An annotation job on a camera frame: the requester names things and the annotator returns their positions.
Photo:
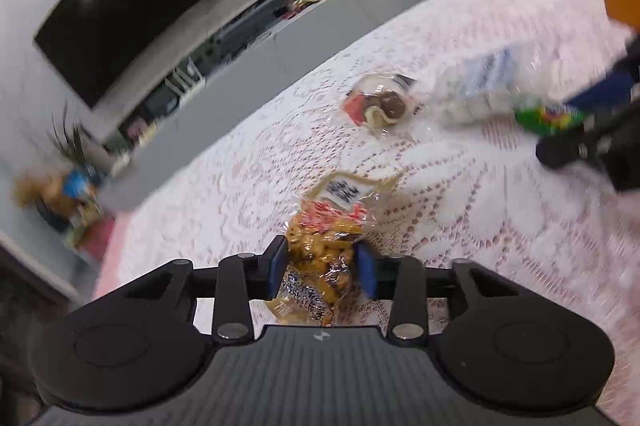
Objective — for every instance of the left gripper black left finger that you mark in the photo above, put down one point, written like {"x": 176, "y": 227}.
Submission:
{"x": 243, "y": 278}

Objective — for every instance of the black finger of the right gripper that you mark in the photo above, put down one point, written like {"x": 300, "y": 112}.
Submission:
{"x": 594, "y": 141}
{"x": 614, "y": 90}

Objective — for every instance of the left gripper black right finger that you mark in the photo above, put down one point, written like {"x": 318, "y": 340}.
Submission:
{"x": 401, "y": 281}

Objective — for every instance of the green candy packet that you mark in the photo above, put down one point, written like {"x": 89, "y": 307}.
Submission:
{"x": 548, "y": 119}

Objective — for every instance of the yellow peanut snack packet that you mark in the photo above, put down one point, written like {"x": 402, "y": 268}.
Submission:
{"x": 331, "y": 219}

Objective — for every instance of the pink lace tablecloth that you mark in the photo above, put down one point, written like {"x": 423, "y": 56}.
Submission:
{"x": 476, "y": 192}

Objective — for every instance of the clear white-bead candy bag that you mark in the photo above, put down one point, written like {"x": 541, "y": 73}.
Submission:
{"x": 489, "y": 85}

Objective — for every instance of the mushroom chocolate snack bag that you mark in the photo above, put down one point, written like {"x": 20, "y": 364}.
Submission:
{"x": 380, "y": 102}

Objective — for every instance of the white wifi router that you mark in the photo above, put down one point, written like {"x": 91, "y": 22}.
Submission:
{"x": 184, "y": 79}

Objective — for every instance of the left potted green plant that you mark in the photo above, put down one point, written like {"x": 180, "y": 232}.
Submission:
{"x": 68, "y": 141}

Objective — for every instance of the grey TV console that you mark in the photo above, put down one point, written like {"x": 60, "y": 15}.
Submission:
{"x": 273, "y": 63}

